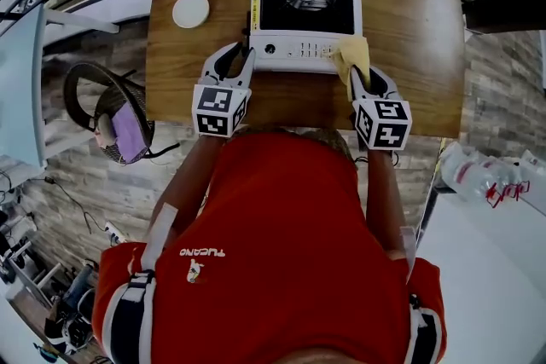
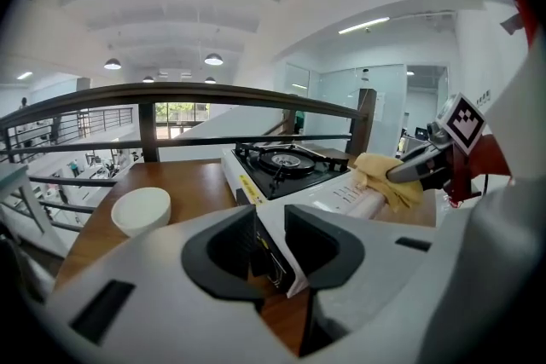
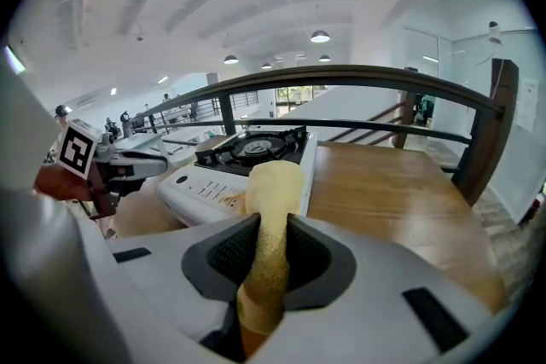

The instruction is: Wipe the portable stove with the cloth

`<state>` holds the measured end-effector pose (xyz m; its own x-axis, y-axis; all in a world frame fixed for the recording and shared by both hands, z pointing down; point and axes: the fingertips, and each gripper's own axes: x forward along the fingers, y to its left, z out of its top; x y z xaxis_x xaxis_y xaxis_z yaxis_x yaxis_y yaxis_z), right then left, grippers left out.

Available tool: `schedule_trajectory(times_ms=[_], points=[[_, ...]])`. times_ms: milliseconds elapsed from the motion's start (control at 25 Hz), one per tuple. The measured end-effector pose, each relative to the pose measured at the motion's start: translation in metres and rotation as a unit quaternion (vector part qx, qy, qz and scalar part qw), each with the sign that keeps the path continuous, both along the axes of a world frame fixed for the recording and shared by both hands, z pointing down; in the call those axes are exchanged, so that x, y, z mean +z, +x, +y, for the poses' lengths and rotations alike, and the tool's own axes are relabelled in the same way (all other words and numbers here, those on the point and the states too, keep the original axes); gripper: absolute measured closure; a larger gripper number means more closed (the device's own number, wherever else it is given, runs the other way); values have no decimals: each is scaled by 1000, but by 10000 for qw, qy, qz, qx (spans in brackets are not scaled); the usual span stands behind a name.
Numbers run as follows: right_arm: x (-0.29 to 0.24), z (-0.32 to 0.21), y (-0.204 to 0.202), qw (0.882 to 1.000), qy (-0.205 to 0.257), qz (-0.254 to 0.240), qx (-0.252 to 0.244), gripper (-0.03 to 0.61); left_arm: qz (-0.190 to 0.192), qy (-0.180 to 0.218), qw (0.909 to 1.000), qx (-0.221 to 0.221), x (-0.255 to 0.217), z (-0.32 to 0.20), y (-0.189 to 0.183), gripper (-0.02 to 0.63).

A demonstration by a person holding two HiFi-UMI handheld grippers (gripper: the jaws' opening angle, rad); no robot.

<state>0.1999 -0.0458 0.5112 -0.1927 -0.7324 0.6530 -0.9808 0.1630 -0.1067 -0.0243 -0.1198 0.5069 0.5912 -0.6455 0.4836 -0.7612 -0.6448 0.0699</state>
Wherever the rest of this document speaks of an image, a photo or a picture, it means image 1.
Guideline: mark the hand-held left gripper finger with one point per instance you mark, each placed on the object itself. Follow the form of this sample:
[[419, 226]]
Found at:
[[246, 72], [213, 63]]

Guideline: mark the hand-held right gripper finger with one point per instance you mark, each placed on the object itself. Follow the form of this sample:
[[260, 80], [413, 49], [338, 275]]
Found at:
[[386, 87], [358, 87]]

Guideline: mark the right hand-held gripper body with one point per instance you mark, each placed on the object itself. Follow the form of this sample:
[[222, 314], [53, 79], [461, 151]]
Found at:
[[384, 123]]

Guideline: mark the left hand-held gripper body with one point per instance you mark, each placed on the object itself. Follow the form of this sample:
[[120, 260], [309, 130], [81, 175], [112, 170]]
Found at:
[[213, 106]]

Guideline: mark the yellow cloth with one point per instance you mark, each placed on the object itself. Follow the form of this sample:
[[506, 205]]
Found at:
[[352, 53]]

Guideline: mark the white portable gas stove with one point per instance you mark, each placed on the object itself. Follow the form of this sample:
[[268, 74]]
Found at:
[[298, 47]]

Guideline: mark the person's right forearm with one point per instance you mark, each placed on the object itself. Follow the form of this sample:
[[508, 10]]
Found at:
[[386, 200]]

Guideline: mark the person's left forearm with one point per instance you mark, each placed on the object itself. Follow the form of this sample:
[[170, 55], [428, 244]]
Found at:
[[192, 183]]

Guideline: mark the wooden table with black legs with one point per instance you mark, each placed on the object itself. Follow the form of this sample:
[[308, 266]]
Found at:
[[409, 55]]

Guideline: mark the person's patterned shorts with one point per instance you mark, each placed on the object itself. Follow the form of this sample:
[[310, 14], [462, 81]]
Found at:
[[328, 138]]

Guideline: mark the purple cushion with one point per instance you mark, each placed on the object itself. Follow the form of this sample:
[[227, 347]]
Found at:
[[128, 134]]

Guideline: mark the clear bag of bottles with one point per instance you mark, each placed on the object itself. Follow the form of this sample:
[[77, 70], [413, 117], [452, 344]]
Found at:
[[473, 175]]

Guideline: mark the dark wicker chair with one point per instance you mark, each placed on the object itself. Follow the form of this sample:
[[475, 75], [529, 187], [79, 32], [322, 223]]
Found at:
[[85, 106]]

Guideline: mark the person's red shirt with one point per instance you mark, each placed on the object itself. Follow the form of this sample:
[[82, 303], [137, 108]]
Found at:
[[277, 268]]

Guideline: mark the light grey table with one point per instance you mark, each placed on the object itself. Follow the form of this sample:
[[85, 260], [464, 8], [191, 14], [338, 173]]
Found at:
[[21, 89]]

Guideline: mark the white table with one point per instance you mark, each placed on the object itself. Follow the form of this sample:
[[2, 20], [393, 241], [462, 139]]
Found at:
[[486, 290]]

